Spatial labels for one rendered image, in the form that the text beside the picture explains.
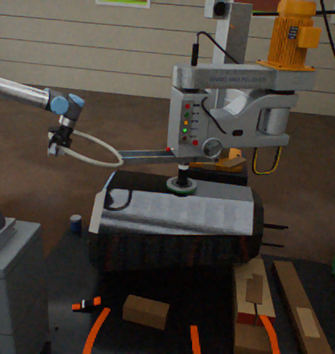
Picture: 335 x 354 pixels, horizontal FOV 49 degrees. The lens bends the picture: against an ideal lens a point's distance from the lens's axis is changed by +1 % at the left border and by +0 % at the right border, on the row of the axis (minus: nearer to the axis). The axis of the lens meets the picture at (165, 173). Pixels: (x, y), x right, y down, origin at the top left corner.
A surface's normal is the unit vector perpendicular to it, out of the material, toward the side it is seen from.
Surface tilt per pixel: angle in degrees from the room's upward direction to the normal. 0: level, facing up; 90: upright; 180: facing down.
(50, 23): 90
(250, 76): 90
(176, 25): 90
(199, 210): 45
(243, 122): 90
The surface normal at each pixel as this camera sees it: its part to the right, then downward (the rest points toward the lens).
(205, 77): 0.31, 0.42
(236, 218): 0.00, -0.35
